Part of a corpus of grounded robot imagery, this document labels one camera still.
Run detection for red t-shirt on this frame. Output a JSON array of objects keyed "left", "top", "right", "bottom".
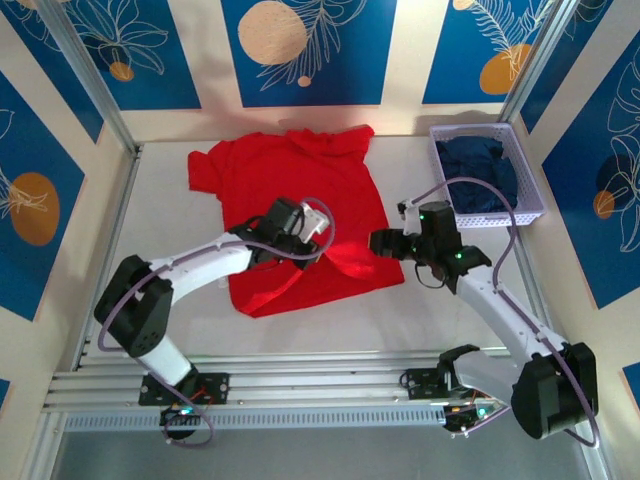
[{"left": 187, "top": 124, "right": 406, "bottom": 319}]

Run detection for navy blue cloth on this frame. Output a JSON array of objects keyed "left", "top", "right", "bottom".
[{"left": 434, "top": 135, "right": 519, "bottom": 215}]

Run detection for lavender perforated plastic basket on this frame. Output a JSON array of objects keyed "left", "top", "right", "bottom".
[{"left": 428, "top": 122, "right": 549, "bottom": 231}]

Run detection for blue panel with peach circle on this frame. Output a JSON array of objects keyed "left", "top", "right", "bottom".
[{"left": 219, "top": 0, "right": 399, "bottom": 109}]

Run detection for blue panel with orange oval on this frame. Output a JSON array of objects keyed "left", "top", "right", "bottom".
[{"left": 0, "top": 69, "right": 86, "bottom": 321}]

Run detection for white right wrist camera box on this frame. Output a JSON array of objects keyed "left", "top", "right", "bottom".
[{"left": 397, "top": 197, "right": 426, "bottom": 236}]

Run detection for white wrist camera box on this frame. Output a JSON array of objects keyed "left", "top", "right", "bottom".
[
  {"left": 299, "top": 198, "right": 331, "bottom": 236},
  {"left": 397, "top": 197, "right": 426, "bottom": 236}
]

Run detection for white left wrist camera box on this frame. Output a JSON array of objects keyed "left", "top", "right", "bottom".
[{"left": 299, "top": 198, "right": 331, "bottom": 236}]

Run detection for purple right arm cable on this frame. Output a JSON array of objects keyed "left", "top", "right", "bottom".
[{"left": 399, "top": 177, "right": 601, "bottom": 449}]

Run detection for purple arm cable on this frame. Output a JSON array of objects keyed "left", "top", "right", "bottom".
[
  {"left": 97, "top": 196, "right": 335, "bottom": 449},
  {"left": 399, "top": 177, "right": 601, "bottom": 449}
]

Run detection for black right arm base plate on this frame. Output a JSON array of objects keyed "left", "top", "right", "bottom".
[{"left": 405, "top": 367, "right": 496, "bottom": 401}]

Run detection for blue floral wall panel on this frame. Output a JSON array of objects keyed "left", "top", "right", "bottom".
[
  {"left": 542, "top": 44, "right": 640, "bottom": 311},
  {"left": 519, "top": 0, "right": 640, "bottom": 135},
  {"left": 422, "top": 0, "right": 556, "bottom": 106},
  {"left": 64, "top": 0, "right": 204, "bottom": 112},
  {"left": 0, "top": 0, "right": 105, "bottom": 146}
]

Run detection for aluminium base frame rails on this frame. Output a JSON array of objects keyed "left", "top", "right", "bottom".
[{"left": 42, "top": 349, "right": 601, "bottom": 416}]

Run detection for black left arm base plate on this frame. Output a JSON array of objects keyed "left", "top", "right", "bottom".
[{"left": 138, "top": 372, "right": 231, "bottom": 407}]

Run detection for aluminium frame post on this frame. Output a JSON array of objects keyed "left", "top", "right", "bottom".
[
  {"left": 499, "top": 0, "right": 574, "bottom": 126},
  {"left": 37, "top": 0, "right": 142, "bottom": 156}
]

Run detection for grey slotted cable duct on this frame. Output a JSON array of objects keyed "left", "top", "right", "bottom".
[{"left": 62, "top": 405, "right": 451, "bottom": 432}]

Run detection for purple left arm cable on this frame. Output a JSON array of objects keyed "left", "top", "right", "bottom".
[{"left": 97, "top": 196, "right": 335, "bottom": 449}]

